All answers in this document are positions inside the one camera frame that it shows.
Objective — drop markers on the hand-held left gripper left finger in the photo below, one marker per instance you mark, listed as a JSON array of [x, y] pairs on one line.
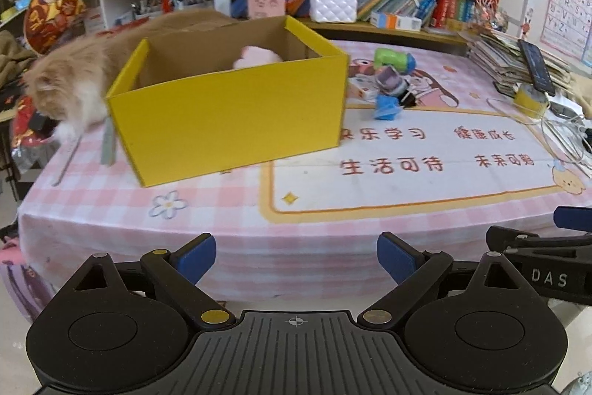
[[196, 258]]

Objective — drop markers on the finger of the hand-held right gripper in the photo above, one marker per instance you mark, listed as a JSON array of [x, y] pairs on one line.
[[573, 219], [541, 246]]

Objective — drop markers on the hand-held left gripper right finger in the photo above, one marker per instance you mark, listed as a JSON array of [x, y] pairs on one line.
[[395, 258]]

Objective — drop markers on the yellow cardboard box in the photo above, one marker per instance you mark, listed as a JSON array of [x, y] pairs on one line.
[[222, 122]]

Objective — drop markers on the blue plastic piece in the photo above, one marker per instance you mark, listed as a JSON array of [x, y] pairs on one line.
[[386, 108]]

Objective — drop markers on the purple grey toy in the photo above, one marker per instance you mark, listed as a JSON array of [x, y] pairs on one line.
[[391, 79]]

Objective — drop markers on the green plastic toy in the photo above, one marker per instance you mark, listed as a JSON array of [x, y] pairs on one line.
[[388, 58]]

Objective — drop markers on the pink white plush pig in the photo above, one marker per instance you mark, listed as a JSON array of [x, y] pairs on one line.
[[256, 57]]

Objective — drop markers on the black power adapter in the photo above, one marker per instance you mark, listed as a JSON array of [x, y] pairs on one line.
[[588, 140]]

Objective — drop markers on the pink printed tablecloth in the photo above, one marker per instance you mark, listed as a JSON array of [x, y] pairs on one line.
[[323, 210]]

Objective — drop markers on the yellow tape roll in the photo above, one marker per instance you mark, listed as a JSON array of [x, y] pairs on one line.
[[527, 101]]

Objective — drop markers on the black smartphone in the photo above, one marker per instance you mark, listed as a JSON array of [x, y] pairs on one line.
[[536, 66]]

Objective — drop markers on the small black object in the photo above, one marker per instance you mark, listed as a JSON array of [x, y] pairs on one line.
[[409, 99]]

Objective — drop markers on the purple printed fabric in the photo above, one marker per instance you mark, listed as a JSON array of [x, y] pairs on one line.
[[21, 284]]

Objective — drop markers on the stack of booklets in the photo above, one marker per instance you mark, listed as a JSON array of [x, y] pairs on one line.
[[490, 57]]

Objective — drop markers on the ginger long-haired cat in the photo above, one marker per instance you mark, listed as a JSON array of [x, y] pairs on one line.
[[78, 71]]

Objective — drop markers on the glittery hair ornament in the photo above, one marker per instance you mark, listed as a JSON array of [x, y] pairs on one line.
[[490, 13]]

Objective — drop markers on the orange white carton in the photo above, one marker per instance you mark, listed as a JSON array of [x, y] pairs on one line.
[[395, 21]]

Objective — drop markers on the pink cartoon canister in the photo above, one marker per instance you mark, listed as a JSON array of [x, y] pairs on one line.
[[264, 1]]

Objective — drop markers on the olive fleece blanket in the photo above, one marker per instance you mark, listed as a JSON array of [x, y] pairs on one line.
[[14, 52]]

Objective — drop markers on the deer wall sticker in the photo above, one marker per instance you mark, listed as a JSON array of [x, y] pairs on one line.
[[530, 27]]

